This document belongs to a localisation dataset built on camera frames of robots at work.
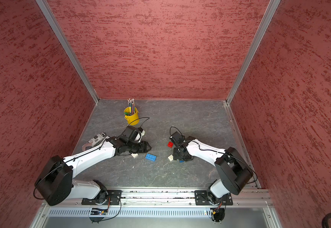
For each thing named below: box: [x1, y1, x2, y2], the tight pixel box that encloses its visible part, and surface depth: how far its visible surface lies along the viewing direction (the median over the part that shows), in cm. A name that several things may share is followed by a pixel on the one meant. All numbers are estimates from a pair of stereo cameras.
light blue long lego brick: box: [145, 153, 157, 162], surface depth 89 cm
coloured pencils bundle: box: [127, 97, 136, 116], surface depth 99 cm
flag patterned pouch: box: [81, 132, 107, 152], surface depth 94 cm
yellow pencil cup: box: [123, 106, 140, 126], surface depth 102 cm
